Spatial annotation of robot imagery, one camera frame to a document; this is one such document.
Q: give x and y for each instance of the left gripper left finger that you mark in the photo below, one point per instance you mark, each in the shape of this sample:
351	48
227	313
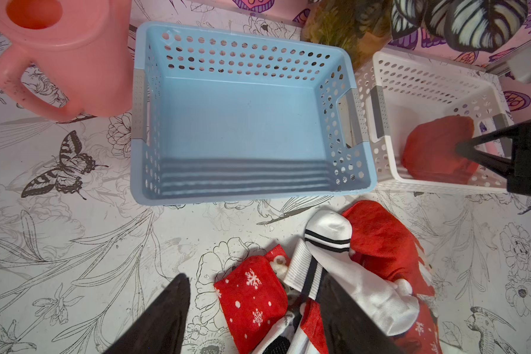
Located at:
161	328

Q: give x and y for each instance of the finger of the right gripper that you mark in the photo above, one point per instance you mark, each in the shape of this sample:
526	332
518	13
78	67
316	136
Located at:
499	165
504	136

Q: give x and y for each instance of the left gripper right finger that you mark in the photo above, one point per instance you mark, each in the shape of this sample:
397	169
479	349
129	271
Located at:
347	328

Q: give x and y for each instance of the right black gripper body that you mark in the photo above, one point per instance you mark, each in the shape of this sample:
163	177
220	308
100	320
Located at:
519	180

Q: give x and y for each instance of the white sock black stripes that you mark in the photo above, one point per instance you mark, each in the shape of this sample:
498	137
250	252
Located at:
324	250

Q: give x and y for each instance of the white plastic basket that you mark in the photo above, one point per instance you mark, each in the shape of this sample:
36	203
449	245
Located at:
417	110

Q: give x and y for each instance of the plain red sock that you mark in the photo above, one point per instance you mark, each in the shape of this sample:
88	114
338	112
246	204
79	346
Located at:
384	246

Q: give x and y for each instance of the light blue plastic basket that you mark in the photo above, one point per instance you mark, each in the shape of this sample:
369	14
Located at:
225	116

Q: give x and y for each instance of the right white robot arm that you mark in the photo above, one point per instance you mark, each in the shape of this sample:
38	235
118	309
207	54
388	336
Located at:
520	66

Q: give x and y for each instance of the white sock chevron pattern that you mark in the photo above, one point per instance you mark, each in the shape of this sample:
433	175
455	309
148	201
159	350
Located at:
285	336

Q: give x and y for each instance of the red snowflake sock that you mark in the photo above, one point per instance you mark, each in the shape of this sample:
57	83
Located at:
253	299

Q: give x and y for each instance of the pink watering can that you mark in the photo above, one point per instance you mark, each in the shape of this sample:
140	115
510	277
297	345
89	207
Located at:
80	46

